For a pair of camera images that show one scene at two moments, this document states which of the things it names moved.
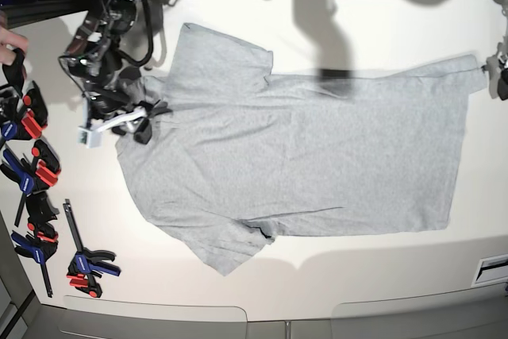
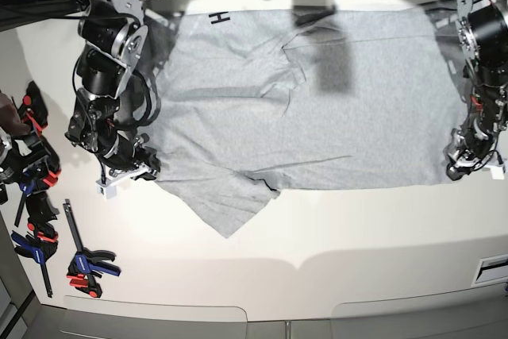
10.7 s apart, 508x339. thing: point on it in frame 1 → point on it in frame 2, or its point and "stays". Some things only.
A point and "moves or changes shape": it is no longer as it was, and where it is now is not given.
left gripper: x=117 y=104 → x=123 y=155
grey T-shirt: x=248 y=154 moves or changes shape
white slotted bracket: x=491 y=270 stays
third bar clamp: x=40 y=244 stays
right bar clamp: x=83 y=271 stays
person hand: x=9 y=40 → x=9 y=117
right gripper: x=502 y=57 → x=471 y=145
